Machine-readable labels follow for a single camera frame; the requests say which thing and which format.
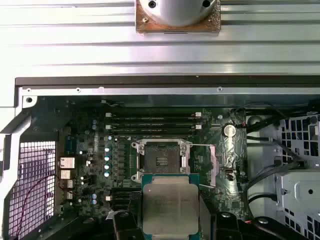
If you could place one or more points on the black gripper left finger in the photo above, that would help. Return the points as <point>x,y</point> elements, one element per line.
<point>127,230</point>

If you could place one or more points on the brown square base plate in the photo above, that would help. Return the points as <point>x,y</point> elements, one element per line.
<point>213,25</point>

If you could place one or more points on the silver coin battery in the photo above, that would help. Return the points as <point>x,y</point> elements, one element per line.
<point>229,130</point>

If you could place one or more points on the blue rear port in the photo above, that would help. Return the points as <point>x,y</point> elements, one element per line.
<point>71,145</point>

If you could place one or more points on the black RAM slot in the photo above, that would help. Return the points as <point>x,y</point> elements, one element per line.
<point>150,120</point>
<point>150,132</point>
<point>121,209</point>
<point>125,191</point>
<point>150,115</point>
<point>122,203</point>
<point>150,127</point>
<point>125,197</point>

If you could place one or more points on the silver perforated drive cage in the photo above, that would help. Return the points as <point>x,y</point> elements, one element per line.
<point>297,180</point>

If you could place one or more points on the silver rear port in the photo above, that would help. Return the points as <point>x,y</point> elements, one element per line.
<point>66,184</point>
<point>67,162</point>
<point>67,175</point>

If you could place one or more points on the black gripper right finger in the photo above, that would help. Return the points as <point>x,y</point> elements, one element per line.
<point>227,230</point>

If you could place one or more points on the CPU socket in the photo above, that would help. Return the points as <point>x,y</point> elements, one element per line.
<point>162,157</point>

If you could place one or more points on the metal socket cover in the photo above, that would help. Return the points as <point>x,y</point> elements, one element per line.
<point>213,165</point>

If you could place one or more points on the black silver PC case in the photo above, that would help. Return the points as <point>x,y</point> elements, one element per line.
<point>150,81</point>

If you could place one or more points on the green motherboard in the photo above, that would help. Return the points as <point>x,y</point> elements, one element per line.
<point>207,123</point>

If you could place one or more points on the silver green CPU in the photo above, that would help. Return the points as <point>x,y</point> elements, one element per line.
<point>170,207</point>

